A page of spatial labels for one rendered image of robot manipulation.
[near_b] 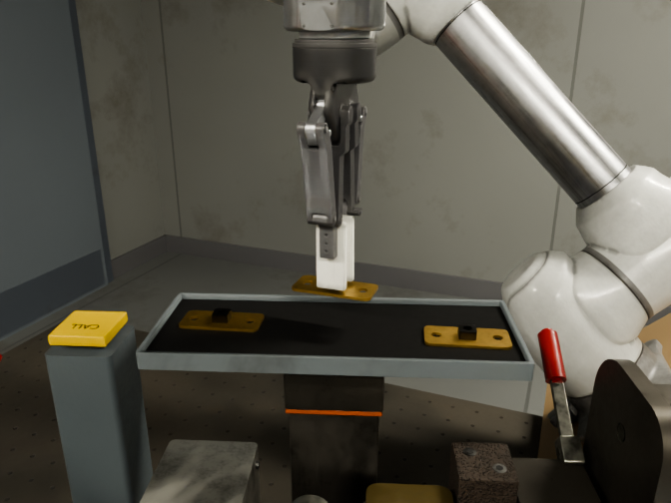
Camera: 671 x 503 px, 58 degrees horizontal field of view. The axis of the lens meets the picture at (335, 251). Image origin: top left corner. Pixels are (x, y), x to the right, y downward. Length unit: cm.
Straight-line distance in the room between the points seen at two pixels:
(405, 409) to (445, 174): 223
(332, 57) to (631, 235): 65
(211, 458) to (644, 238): 75
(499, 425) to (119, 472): 81
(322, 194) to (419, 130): 286
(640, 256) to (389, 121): 251
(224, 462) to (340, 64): 35
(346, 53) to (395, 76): 287
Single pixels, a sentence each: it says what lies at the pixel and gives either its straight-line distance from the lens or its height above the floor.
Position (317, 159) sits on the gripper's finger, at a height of 134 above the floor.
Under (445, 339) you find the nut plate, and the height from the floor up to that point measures 116.
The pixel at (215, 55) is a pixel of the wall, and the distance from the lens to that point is 386.
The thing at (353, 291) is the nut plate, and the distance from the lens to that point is 60.
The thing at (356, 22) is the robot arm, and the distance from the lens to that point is 52.
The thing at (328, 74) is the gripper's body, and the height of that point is 141.
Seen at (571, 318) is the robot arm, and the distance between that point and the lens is 102.
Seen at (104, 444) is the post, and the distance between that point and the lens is 72.
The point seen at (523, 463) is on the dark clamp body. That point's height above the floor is 108.
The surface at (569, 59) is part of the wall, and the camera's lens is 325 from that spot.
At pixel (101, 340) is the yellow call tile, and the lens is 65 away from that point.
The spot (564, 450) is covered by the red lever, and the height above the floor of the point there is 109.
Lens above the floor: 145
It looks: 20 degrees down
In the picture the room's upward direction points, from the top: straight up
